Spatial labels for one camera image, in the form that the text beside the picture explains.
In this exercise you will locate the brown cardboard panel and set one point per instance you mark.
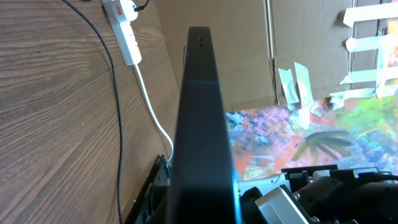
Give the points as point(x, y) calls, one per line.
point(277, 52)

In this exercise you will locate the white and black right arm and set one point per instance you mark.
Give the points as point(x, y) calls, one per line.
point(321, 194)

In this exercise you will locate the colourful patterned cloth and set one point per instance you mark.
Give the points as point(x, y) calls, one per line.
point(363, 133)

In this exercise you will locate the white charger adapter plug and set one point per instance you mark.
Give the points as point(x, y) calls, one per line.
point(128, 9)

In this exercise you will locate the smartphone with lit screen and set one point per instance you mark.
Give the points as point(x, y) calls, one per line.
point(203, 186)

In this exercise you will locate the white power strip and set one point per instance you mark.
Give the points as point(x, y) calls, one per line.
point(123, 32)

